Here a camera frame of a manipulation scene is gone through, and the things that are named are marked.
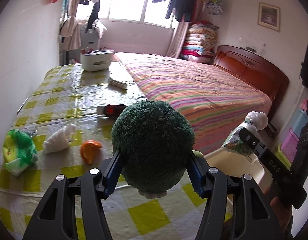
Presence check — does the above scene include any white storage caddy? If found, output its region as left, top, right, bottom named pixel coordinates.
left=80, top=47, right=113, bottom=72

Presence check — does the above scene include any row of hanging dark clothes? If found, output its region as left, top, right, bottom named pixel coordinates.
left=125, top=0, right=202, bottom=23

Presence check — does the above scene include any orange peel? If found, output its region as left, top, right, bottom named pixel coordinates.
left=80, top=140, right=103, bottom=165

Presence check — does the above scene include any pink storage box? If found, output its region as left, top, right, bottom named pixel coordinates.
left=280, top=127, right=300, bottom=163

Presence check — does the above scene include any dark green plush ball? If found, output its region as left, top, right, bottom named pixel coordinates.
left=111, top=100, right=196, bottom=199

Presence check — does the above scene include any tied pink curtain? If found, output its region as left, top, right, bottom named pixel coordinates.
left=59, top=0, right=82, bottom=52

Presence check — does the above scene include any white crumpled tissue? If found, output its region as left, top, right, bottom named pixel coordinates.
left=43, top=123, right=76, bottom=155

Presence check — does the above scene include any green storage box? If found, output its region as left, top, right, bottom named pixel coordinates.
left=274, top=142, right=293, bottom=170

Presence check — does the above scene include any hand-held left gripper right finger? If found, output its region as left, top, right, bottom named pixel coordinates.
left=187, top=155, right=288, bottom=240

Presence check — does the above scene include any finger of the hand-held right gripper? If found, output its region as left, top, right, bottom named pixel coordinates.
left=239, top=127, right=266, bottom=158

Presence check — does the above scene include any stack of folded blankets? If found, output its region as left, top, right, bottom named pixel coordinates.
left=181, top=23, right=218, bottom=62

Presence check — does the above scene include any clear bag of scraps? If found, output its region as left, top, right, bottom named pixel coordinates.
left=221, top=111, right=268, bottom=157

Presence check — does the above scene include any hanging black garment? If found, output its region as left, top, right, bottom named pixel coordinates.
left=85, top=0, right=101, bottom=34

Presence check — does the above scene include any framed wall picture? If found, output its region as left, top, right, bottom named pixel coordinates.
left=258, top=2, right=281, bottom=32

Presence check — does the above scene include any pink striped curtain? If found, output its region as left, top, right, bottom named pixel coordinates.
left=166, top=21, right=189, bottom=58

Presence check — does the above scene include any person's right hand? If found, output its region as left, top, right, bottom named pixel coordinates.
left=268, top=195, right=294, bottom=239

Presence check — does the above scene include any dark red bottle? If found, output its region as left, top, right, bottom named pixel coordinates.
left=96, top=104, right=129, bottom=119

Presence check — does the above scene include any large window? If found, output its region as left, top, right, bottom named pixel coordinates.
left=75, top=0, right=181, bottom=29

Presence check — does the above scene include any wooden bed headboard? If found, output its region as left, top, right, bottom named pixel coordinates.
left=213, top=45, right=290, bottom=123

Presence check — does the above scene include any cream plastic bin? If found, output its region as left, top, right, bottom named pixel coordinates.
left=203, top=146, right=266, bottom=210

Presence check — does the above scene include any hanging floral garment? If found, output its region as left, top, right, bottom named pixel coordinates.
left=206, top=0, right=224, bottom=15

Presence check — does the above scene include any bed with striped cover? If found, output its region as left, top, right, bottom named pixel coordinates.
left=114, top=52, right=273, bottom=155

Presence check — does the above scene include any small foil wrapper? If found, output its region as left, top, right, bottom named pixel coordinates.
left=24, top=127, right=38, bottom=138

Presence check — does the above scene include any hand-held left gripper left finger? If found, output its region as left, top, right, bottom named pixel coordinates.
left=22, top=150, right=123, bottom=240

